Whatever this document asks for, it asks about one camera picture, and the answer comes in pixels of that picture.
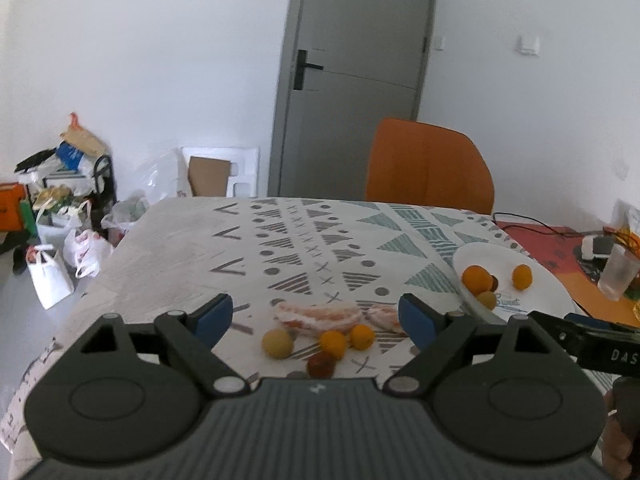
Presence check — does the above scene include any peeled citrus piece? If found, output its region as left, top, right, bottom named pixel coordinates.
left=274, top=301, right=365, bottom=335
left=367, top=304, right=407, bottom=336

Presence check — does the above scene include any person's right hand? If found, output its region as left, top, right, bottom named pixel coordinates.
left=602, top=389, right=639, bottom=480

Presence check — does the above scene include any grey door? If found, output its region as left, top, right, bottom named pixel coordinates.
left=267, top=0, right=441, bottom=199

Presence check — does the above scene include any black storage cart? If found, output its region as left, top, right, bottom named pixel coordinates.
left=92, top=155, right=118, bottom=233

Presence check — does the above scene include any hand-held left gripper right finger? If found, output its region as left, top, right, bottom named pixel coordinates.
left=381, top=293, right=555, bottom=400

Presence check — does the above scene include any black cable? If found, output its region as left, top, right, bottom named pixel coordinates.
left=492, top=211, right=586, bottom=241

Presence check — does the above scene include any brown paper bag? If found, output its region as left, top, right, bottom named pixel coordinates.
left=60, top=112, right=108, bottom=158

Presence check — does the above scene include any white styrofoam packaging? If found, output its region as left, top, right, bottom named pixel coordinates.
left=177, top=146, right=261, bottom=198

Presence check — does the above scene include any blue white bag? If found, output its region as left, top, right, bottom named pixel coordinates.
left=55, top=142, right=87, bottom=172

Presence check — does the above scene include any red orange table mat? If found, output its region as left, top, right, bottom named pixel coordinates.
left=492, top=220, right=640, bottom=332

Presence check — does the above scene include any crumpled white plastic bag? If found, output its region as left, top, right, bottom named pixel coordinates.
left=100, top=197, right=151, bottom=237

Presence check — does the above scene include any plain white plastic bag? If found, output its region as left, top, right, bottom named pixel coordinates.
left=26, top=245, right=76, bottom=311

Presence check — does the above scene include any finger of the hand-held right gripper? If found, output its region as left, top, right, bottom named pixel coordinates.
left=528, top=309, right=582, bottom=362

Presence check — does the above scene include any brown cardboard piece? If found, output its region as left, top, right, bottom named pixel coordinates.
left=188, top=156, right=232, bottom=197

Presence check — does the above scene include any clear plastic bag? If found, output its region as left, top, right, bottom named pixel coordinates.
left=130, top=154, right=192, bottom=211

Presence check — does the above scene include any white bag with green contents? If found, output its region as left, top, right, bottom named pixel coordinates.
left=32, top=185, right=93, bottom=246

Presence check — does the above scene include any thin orange wire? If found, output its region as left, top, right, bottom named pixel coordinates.
left=602, top=227, right=640, bottom=261

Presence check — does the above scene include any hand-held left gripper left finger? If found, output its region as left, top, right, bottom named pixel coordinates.
left=79, top=293, right=252, bottom=400

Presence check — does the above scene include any black door handle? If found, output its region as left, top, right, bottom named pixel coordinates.
left=295, top=50, right=325, bottom=91

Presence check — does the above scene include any orange box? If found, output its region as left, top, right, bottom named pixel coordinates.
left=0, top=182, right=28, bottom=233

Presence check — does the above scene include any white plate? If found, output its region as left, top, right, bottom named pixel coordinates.
left=452, top=242, right=577, bottom=327

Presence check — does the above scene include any patterned white tablecloth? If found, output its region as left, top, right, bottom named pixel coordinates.
left=0, top=196, right=581, bottom=467

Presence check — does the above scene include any white bag with red contents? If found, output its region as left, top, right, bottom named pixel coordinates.
left=62, top=230, right=115, bottom=281

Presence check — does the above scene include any clear plastic cup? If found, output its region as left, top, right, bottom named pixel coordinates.
left=597, top=244, right=640, bottom=302

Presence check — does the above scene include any white black charger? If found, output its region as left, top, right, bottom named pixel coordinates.
left=581, top=235, right=616, bottom=261

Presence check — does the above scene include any orange chair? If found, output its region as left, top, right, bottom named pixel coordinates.
left=365, top=118, right=496, bottom=216

